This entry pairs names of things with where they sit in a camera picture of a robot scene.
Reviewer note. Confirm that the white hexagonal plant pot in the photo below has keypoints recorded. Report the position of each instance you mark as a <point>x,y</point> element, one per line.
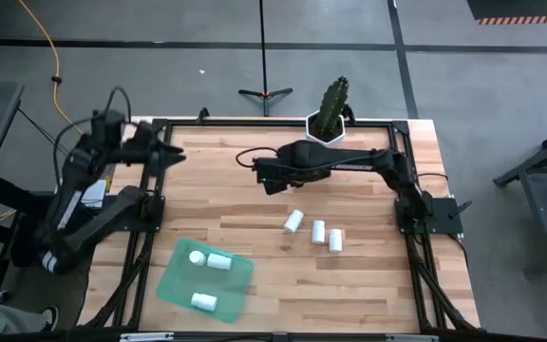
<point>311,130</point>

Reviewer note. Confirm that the person's shoe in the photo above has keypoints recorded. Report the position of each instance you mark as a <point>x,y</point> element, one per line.
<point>50,317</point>

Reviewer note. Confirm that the teal translucent plastic basket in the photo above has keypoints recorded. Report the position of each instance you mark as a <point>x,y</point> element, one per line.
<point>183,290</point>

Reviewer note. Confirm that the black mat orange striped edge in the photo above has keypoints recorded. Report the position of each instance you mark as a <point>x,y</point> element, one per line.
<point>520,9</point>

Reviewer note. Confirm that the green cactus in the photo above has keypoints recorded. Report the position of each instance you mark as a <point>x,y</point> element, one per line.
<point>331,107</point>

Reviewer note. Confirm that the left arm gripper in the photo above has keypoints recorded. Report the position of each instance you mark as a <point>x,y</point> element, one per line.
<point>143,145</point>

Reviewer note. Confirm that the black aluminium rig frame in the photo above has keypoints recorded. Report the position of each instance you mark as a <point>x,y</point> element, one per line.
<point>278,123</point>

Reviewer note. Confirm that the black tripod stand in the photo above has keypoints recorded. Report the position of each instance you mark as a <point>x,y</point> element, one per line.
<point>264,47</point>

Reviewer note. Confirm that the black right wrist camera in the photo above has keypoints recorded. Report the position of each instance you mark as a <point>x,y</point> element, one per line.
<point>271,178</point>

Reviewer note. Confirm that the black frame clamp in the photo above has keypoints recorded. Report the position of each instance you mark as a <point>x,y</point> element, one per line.
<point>202,115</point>
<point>350,114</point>

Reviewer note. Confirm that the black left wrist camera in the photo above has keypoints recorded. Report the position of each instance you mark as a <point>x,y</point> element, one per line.
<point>107,126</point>

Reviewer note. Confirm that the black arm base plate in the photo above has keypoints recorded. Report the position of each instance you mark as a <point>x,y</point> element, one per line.
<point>152,214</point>
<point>442,216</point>

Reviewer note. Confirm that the black clamp lever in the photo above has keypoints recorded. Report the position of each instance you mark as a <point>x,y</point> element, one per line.
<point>461,207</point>

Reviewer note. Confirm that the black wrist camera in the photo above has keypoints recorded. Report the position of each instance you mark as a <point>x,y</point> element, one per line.
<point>271,178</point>
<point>107,126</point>

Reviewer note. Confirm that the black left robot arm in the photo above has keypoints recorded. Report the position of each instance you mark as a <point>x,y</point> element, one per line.
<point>71,209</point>

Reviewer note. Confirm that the black metal cart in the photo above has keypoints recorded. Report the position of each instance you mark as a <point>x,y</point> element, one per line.
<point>546,199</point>

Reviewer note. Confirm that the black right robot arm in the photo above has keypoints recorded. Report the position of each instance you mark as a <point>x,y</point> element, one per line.
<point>349,159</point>

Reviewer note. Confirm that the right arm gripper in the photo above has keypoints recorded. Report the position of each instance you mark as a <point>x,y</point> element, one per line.
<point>309,173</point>

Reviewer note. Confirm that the silver metal bracket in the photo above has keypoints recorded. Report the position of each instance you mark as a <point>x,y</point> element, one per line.
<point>146,337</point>
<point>411,338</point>

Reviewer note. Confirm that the white pill bottle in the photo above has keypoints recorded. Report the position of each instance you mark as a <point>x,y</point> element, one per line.
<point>219,261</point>
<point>203,301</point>
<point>197,257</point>
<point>294,221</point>
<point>335,240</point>
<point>318,232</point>

